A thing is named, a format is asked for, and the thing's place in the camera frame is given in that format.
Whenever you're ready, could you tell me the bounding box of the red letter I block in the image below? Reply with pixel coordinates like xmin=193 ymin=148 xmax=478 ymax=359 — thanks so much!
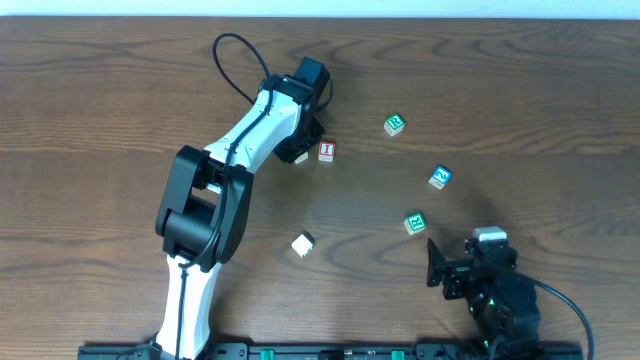
xmin=318 ymin=141 xmax=336 ymax=162

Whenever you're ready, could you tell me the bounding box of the red letter A block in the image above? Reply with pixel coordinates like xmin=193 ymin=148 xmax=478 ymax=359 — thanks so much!
xmin=294 ymin=152 xmax=309 ymax=164

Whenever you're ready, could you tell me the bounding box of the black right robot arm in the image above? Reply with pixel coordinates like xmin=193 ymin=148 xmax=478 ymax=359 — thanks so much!
xmin=426 ymin=238 xmax=541 ymax=357

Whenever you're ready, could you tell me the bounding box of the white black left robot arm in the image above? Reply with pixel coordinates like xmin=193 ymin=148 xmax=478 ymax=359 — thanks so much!
xmin=150 ymin=58 xmax=333 ymax=359

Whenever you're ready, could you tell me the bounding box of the green R block near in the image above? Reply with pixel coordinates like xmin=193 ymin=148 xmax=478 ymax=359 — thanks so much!
xmin=404 ymin=212 xmax=428 ymax=235

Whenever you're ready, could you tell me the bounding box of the green r block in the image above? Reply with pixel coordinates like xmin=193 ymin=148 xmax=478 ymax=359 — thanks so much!
xmin=384 ymin=113 xmax=406 ymax=137
xmin=404 ymin=212 xmax=428 ymax=235

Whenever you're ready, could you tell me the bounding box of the green R block far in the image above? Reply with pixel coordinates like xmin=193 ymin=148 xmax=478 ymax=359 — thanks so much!
xmin=384 ymin=113 xmax=406 ymax=137

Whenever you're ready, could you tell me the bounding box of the blue number 2 block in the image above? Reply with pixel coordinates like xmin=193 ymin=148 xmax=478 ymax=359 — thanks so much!
xmin=428 ymin=166 xmax=452 ymax=190

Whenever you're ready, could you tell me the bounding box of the plain white wooden block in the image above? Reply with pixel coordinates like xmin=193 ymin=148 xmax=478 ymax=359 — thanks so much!
xmin=291 ymin=231 xmax=315 ymax=258

